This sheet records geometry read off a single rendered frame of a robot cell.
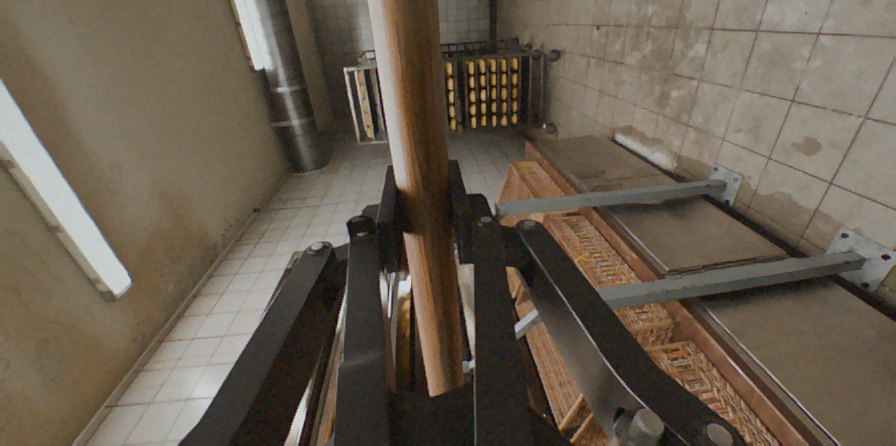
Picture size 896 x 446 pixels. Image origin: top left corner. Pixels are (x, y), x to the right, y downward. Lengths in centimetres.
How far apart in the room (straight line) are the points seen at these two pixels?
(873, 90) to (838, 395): 79
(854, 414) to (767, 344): 16
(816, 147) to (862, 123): 13
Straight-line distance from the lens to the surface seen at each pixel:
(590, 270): 115
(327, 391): 153
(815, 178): 148
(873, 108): 140
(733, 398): 99
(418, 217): 17
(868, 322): 130
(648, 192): 146
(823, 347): 114
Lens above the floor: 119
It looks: 3 degrees down
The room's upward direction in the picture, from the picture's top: 96 degrees counter-clockwise
